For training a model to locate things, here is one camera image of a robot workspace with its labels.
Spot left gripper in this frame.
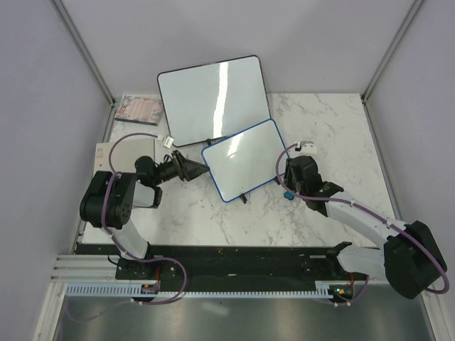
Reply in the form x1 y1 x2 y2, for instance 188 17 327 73
152 150 210 186

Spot blue bone-shaped eraser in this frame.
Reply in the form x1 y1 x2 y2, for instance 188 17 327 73
284 192 294 200

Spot blue-framed small whiteboard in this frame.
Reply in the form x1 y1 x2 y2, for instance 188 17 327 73
201 119 285 203

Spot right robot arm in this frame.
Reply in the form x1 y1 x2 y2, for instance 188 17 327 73
282 156 450 299

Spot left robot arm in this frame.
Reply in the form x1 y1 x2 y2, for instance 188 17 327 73
80 150 210 279

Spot black-framed large whiteboard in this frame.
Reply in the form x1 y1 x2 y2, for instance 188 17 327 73
157 55 271 147

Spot grey board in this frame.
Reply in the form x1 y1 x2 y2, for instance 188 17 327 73
93 138 154 174

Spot floral notepad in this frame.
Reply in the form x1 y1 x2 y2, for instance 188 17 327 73
114 94 164 126

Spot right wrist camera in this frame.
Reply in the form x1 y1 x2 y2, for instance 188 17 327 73
294 141 318 156

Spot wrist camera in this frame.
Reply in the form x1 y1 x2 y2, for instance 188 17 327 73
161 136 174 149
294 141 318 156

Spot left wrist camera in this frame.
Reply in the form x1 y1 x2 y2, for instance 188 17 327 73
161 136 174 149

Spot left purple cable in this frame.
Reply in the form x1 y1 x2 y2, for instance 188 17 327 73
65 133 189 323

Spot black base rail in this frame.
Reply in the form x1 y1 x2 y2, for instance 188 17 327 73
115 244 370 285

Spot white cable duct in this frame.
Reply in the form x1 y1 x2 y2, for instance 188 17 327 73
65 280 338 298

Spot aluminium rail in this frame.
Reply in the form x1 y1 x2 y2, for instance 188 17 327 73
50 255 119 283

